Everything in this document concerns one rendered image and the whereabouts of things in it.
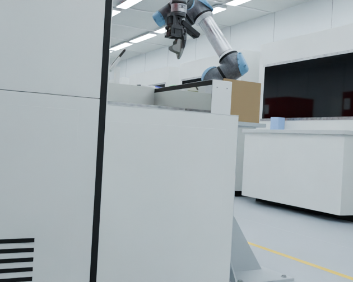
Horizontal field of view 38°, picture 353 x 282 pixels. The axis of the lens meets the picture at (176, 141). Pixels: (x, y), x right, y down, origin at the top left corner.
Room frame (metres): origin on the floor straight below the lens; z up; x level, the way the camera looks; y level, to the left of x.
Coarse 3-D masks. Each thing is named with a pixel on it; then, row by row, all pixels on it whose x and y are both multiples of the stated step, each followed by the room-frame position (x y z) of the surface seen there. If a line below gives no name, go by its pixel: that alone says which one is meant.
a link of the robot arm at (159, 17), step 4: (168, 4) 2.50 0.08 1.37; (160, 8) 2.52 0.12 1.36; (164, 8) 2.50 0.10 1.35; (168, 8) 2.49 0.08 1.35; (156, 12) 2.52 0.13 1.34; (160, 12) 2.50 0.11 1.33; (164, 12) 2.50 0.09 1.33; (168, 12) 2.49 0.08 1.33; (152, 16) 2.52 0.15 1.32; (156, 16) 2.51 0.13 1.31; (160, 16) 2.50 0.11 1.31; (164, 16) 2.50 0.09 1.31; (156, 20) 2.51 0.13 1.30; (160, 20) 2.51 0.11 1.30; (164, 20) 2.51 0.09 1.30; (184, 20) 2.83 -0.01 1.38; (160, 24) 2.52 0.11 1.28; (164, 24) 2.54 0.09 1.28
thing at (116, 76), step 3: (117, 60) 2.45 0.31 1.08; (114, 63) 2.44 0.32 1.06; (117, 63) 2.46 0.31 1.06; (111, 66) 2.44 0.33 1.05; (114, 66) 2.45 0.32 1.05; (111, 69) 2.44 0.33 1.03; (114, 69) 2.47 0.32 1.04; (117, 69) 2.45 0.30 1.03; (114, 72) 2.47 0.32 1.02; (117, 72) 2.45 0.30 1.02; (114, 75) 2.47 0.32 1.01; (117, 75) 2.45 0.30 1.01; (114, 78) 2.47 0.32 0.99; (117, 78) 2.46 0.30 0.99; (114, 81) 2.46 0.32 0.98; (117, 81) 2.46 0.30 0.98
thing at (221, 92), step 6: (216, 84) 2.05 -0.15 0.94; (222, 84) 2.06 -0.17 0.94; (228, 84) 2.07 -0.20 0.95; (216, 90) 2.05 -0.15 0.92; (222, 90) 2.06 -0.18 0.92; (228, 90) 2.07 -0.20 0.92; (216, 96) 2.05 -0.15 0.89; (222, 96) 2.06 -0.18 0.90; (228, 96) 2.07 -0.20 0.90; (216, 102) 2.05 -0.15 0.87; (222, 102) 2.06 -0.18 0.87; (228, 102) 2.08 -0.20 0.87; (216, 108) 2.05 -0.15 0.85; (222, 108) 2.06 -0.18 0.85; (228, 108) 2.08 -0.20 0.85; (228, 114) 2.08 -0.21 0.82
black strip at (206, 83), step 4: (208, 80) 2.06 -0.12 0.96; (180, 84) 2.28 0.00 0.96; (184, 84) 2.25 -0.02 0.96; (188, 84) 2.21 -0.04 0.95; (192, 84) 2.18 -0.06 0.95; (196, 84) 2.15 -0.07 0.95; (200, 84) 2.12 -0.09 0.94; (204, 84) 2.09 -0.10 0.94; (208, 84) 2.06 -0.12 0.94; (156, 88) 2.50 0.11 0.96; (160, 88) 2.46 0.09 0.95; (164, 88) 2.43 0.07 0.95; (168, 88) 2.39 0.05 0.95; (172, 88) 2.35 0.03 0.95; (176, 88) 2.31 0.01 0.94; (180, 88) 2.28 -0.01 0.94
